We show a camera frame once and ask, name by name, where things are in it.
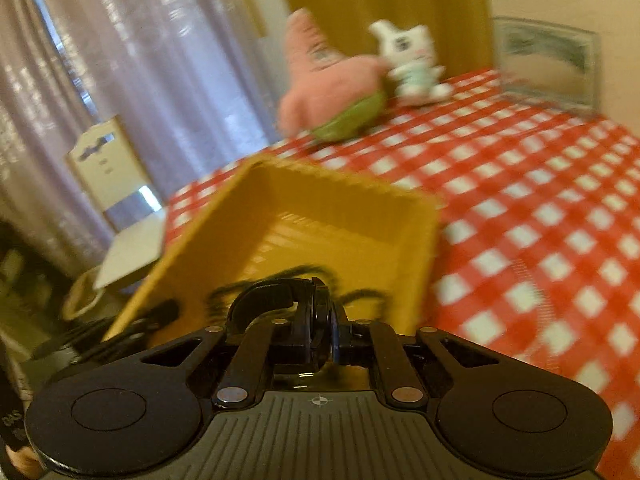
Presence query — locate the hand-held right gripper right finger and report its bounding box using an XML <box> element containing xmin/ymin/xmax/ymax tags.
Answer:
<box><xmin>327</xmin><ymin>300</ymin><xmax>501</xmax><ymax>410</ymax></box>

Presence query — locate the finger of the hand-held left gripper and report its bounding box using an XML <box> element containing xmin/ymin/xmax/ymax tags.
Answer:
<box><xmin>105</xmin><ymin>299</ymin><xmax>182</xmax><ymax>343</ymax></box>

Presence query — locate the black wristwatch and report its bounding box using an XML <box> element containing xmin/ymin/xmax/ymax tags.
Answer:
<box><xmin>226</xmin><ymin>276</ymin><xmax>337</xmax><ymax>376</ymax></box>

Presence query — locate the clear picture frame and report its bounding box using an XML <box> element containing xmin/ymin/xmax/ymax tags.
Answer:
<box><xmin>492</xmin><ymin>16</ymin><xmax>601</xmax><ymax>111</ymax></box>

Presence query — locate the white rabbit plush toy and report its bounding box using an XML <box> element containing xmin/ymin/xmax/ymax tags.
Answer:
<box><xmin>369</xmin><ymin>20</ymin><xmax>453</xmax><ymax>108</ymax></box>

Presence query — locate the pink starfish plush toy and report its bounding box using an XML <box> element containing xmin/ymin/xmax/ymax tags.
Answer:
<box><xmin>277</xmin><ymin>7</ymin><xmax>388</xmax><ymax>143</ymax></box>

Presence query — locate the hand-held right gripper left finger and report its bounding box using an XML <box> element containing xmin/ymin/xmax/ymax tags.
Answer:
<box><xmin>140</xmin><ymin>305</ymin><xmax>321</xmax><ymax>410</ymax></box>

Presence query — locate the wooden door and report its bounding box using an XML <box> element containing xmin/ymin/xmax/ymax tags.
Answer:
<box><xmin>270</xmin><ymin>0</ymin><xmax>493</xmax><ymax>78</ymax></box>

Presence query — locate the sheer lilac curtain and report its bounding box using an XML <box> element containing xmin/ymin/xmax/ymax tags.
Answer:
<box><xmin>0</xmin><ymin>0</ymin><xmax>296</xmax><ymax>261</ymax></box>

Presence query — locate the white wooden chair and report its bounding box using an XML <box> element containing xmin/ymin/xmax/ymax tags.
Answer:
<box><xmin>65</xmin><ymin>115</ymin><xmax>168</xmax><ymax>291</ymax></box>

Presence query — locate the golden plastic tray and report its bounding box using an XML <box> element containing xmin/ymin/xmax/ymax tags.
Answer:
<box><xmin>102</xmin><ymin>155</ymin><xmax>443</xmax><ymax>348</ymax></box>

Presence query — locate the red checked tablecloth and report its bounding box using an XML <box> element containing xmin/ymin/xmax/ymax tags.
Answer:
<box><xmin>165</xmin><ymin>67</ymin><xmax>640</xmax><ymax>441</ymax></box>

